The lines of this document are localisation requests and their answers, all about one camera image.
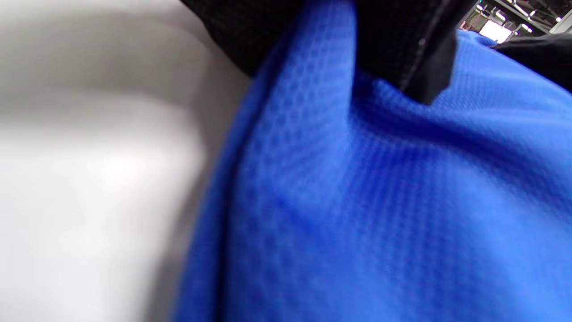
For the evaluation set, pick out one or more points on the person's right hand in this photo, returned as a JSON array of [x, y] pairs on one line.
[[545, 58]]

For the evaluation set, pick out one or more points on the person's left hand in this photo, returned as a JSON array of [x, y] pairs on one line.
[[402, 36]]

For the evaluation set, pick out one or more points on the blue t-shirt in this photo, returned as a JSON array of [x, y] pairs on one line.
[[380, 201]]

